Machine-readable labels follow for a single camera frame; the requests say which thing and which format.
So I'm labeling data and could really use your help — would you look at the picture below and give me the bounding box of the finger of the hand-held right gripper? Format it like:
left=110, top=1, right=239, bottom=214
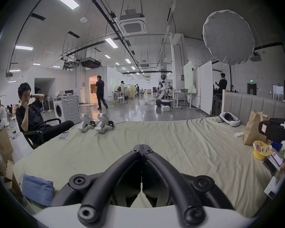
left=258, top=121, right=285, bottom=142

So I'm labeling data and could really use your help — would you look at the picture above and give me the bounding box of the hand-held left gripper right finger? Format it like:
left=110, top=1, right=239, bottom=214
left=142, top=145, right=234, bottom=225

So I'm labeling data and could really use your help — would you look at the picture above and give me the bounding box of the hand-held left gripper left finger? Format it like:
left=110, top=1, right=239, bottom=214
left=50, top=145, right=142, bottom=224

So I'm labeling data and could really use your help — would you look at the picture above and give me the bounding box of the yellow instant noodle cup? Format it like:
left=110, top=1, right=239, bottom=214
left=253, top=140, right=272, bottom=161

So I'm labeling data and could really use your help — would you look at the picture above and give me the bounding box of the brown paper bag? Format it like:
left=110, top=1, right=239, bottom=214
left=242, top=110, right=270, bottom=146

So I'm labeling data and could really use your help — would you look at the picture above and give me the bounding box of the black phone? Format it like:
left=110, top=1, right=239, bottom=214
left=263, top=151, right=283, bottom=176

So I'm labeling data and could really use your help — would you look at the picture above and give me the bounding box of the grey padded headboard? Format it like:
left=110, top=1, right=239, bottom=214
left=222, top=90, right=285, bottom=127

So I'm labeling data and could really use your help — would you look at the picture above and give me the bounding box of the bed with beige sheet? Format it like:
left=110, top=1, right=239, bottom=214
left=13, top=116, right=285, bottom=218

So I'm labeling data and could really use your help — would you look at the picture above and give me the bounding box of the white headset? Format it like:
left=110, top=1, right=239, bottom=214
left=219, top=112, right=241, bottom=127

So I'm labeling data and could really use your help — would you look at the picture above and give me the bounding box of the spare white hand-held gripper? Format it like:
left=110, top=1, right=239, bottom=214
left=95, top=113, right=114, bottom=134
left=77, top=113, right=96, bottom=133

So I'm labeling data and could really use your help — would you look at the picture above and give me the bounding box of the white box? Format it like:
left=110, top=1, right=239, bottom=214
left=264, top=175, right=285, bottom=199

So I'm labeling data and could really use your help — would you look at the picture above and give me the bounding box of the folded blue garment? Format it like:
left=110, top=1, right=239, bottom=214
left=22, top=174, right=55, bottom=207

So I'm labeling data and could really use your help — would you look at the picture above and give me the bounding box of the white table with basket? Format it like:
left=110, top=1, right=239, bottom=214
left=172, top=88, right=198, bottom=110

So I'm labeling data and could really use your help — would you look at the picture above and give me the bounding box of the white washing machine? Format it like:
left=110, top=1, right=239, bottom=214
left=53, top=94, right=80, bottom=125

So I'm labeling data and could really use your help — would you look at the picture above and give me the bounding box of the white humanoid robot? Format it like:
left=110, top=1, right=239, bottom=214
left=156, top=74, right=174, bottom=108

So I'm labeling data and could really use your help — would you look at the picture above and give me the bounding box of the black office chair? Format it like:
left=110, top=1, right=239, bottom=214
left=22, top=118, right=62, bottom=149

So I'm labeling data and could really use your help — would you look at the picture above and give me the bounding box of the brown cardboard carton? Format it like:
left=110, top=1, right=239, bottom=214
left=0, top=128, right=14, bottom=162
left=0, top=160, right=16, bottom=183

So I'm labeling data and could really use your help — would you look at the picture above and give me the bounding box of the round white softbox lamp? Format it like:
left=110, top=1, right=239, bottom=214
left=202, top=9, right=255, bottom=93

